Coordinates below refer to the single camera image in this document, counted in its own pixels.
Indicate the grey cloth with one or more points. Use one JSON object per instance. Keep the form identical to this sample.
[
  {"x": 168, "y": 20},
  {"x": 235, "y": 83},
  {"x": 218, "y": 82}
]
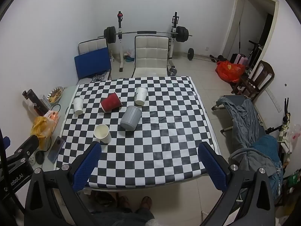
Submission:
[{"x": 244, "y": 127}]

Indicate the pink suitcase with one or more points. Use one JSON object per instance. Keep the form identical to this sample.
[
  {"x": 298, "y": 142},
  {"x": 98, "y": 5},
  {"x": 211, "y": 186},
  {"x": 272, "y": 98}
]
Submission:
[{"x": 242, "y": 60}]

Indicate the black tripod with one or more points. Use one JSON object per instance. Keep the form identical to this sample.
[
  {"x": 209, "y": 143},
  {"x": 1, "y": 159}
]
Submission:
[{"x": 286, "y": 109}]

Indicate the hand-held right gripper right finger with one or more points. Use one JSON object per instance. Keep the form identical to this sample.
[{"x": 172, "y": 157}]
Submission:
[{"x": 211, "y": 163}]

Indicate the grey ribbed cup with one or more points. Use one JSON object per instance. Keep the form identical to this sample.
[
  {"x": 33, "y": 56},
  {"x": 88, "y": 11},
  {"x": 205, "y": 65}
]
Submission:
[{"x": 130, "y": 118}]

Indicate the blue board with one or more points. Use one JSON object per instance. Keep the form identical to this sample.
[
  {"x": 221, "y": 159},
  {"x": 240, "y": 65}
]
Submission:
[{"x": 93, "y": 62}]

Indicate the blue towel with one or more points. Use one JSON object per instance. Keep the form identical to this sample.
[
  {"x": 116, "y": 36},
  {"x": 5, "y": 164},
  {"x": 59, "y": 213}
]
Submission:
[{"x": 267, "y": 146}]

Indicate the person's grey trousers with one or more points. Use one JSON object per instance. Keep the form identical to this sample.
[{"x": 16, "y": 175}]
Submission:
[{"x": 124, "y": 217}]

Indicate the red plastic bag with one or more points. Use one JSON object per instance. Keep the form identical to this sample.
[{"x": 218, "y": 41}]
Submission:
[{"x": 229, "y": 70}]

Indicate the barbell with black plates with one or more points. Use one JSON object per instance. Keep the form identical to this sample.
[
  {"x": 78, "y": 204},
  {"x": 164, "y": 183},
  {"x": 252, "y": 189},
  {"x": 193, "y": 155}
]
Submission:
[{"x": 181, "y": 34}]

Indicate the patterned plate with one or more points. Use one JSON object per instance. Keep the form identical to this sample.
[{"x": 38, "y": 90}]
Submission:
[{"x": 55, "y": 94}]

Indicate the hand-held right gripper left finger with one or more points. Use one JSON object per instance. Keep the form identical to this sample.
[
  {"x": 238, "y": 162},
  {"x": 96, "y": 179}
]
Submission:
[{"x": 88, "y": 163}]

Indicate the dark wooden chair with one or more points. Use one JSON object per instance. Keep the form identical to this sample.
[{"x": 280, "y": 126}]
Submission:
[{"x": 263, "y": 74}]

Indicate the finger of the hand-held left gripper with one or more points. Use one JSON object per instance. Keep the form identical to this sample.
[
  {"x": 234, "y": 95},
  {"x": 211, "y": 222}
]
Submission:
[{"x": 25, "y": 147}]

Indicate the black kick scooter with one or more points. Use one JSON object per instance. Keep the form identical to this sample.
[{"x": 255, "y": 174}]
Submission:
[{"x": 254, "y": 49}]

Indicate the plain white paper cup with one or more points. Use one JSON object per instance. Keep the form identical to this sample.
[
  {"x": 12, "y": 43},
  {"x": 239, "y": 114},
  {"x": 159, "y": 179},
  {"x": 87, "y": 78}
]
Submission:
[
  {"x": 78, "y": 106},
  {"x": 103, "y": 133}
]

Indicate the person's foot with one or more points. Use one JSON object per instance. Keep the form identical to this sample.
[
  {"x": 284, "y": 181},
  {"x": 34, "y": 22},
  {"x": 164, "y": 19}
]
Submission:
[{"x": 145, "y": 203}]

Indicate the yellow plastic bag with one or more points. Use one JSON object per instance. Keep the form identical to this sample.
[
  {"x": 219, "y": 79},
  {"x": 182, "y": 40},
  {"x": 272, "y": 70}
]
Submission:
[{"x": 42, "y": 128}]

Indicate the white barbell rack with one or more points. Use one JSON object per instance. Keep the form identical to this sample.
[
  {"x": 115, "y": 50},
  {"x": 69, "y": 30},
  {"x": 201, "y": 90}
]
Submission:
[{"x": 120, "y": 40}]

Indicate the long black dumbbell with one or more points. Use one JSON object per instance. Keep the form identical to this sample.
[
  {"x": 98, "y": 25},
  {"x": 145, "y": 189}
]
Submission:
[{"x": 191, "y": 53}]

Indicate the folding cot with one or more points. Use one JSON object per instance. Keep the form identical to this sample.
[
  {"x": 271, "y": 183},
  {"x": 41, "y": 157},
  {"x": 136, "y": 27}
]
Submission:
[{"x": 235, "y": 100}]

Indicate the black white checkered tablecloth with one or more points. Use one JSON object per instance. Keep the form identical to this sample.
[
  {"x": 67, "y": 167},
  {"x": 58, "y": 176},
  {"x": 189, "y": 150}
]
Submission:
[{"x": 164, "y": 127}]

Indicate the white padded chair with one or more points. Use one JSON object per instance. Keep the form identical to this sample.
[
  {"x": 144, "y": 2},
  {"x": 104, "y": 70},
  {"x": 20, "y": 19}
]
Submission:
[
  {"x": 151, "y": 54},
  {"x": 93, "y": 44}
]

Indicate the dark smartphone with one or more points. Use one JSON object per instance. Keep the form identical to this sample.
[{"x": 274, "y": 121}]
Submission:
[{"x": 55, "y": 149}]

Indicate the white printed paper cup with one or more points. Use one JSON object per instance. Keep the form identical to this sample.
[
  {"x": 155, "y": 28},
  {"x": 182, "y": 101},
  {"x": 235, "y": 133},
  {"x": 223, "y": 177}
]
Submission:
[{"x": 141, "y": 95}]

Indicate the orange snack packet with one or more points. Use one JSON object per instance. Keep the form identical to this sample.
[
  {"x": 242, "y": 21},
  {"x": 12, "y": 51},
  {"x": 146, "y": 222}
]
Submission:
[{"x": 52, "y": 116}]

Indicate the small chrome dumbbell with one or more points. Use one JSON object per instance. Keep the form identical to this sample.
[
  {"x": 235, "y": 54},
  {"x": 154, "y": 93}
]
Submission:
[{"x": 172, "y": 70}]

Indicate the black round puck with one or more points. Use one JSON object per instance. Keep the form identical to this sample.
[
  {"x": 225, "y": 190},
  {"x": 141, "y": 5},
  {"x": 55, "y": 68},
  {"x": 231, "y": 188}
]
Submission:
[{"x": 39, "y": 157}]

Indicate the white wall power strip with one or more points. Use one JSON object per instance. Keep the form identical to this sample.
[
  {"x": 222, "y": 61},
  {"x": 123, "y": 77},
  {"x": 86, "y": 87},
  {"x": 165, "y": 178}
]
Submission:
[{"x": 274, "y": 98}]

